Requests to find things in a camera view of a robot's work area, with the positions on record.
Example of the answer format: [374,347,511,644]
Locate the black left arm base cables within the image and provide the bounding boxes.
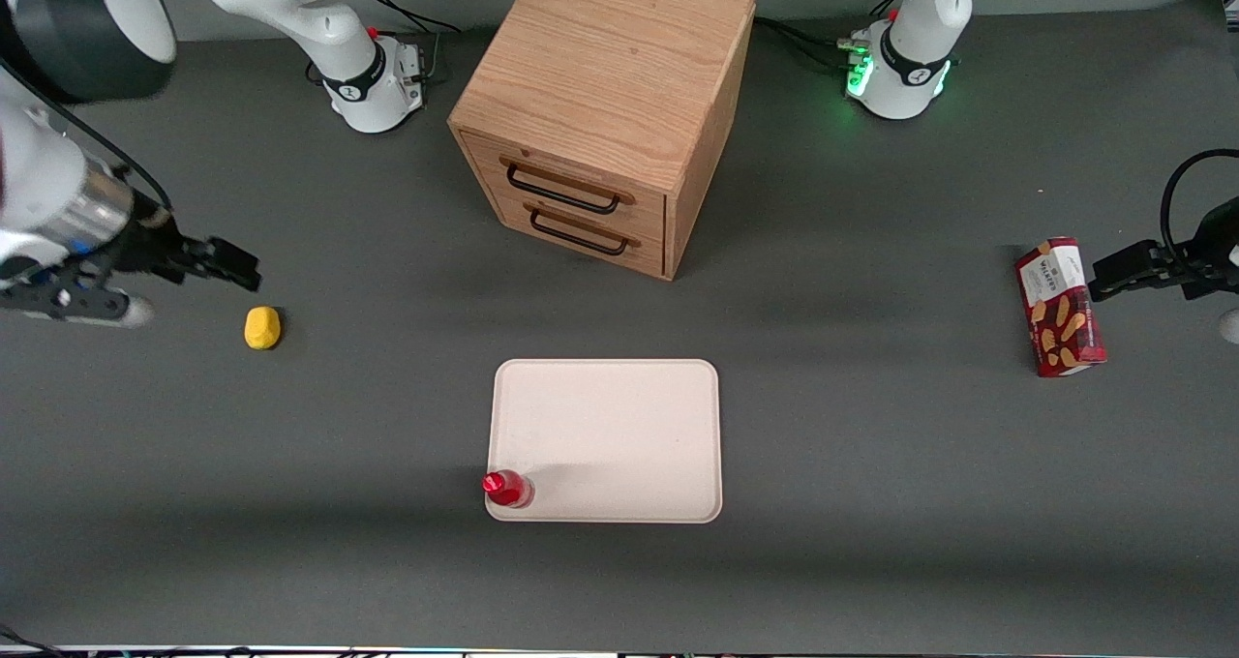
[754,0,906,75]

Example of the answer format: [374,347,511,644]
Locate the black arm base cables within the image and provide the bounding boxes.
[754,0,906,75]
[360,0,467,38]

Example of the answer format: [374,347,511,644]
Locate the black right arm base cables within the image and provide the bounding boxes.
[360,0,467,38]

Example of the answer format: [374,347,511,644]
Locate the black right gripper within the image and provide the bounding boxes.
[101,207,263,294]

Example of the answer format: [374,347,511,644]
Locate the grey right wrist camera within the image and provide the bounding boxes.
[0,284,155,329]

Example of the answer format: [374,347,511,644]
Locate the short black drawer handle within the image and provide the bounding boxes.
[524,203,643,257]

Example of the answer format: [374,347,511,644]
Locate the yellow lemon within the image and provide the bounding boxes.
[244,306,283,351]

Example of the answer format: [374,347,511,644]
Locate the red cookie box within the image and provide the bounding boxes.
[1014,236,1108,378]

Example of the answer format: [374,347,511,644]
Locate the red coke bottle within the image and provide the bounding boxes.
[481,468,536,511]

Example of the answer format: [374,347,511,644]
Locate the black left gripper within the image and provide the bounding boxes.
[1090,197,1239,304]

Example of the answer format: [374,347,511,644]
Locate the wooden two-drawer cabinet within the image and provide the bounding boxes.
[447,0,757,282]

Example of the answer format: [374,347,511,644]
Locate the black cable loop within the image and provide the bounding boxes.
[1160,149,1239,264]

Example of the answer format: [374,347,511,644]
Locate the long black drawer handle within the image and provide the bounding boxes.
[499,155,638,217]

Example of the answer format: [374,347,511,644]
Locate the beige rectangular tray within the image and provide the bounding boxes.
[484,358,725,524]

